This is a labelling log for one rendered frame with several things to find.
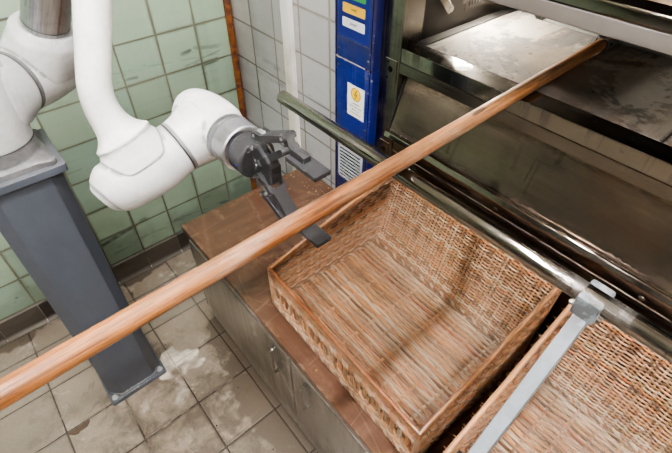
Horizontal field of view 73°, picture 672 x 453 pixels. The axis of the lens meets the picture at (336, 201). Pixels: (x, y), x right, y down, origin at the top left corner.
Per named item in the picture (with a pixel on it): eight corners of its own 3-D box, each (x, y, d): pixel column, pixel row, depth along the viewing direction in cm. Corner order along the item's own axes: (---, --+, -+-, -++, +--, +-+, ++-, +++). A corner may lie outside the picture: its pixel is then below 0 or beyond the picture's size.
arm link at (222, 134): (252, 147, 90) (270, 161, 87) (211, 166, 85) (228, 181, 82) (246, 106, 84) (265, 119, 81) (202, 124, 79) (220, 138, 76)
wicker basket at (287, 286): (390, 226, 154) (398, 160, 135) (540, 343, 121) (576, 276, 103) (268, 302, 131) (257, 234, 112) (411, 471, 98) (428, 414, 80)
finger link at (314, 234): (290, 222, 77) (291, 225, 77) (317, 245, 73) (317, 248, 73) (304, 214, 78) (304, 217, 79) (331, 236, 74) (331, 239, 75)
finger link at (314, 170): (301, 152, 70) (300, 148, 69) (331, 174, 66) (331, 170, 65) (285, 160, 68) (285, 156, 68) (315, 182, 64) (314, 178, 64)
